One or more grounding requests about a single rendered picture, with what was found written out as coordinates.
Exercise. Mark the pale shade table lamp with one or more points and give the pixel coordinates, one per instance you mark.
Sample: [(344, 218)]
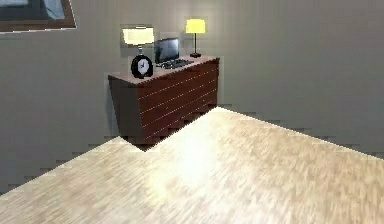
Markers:
[(138, 36)]

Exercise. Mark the black open laptop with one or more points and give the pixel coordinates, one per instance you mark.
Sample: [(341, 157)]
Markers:
[(167, 52)]

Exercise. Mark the yellow shade black table lamp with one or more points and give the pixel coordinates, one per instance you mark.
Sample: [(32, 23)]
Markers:
[(195, 26)]

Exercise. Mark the black round alarm clock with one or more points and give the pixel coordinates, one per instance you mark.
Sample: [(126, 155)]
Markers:
[(142, 66)]

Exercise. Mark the reddish brown chest of drawers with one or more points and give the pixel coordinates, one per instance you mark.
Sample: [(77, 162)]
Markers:
[(173, 96)]

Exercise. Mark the brown framed window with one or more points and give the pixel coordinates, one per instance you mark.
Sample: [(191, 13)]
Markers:
[(33, 13)]

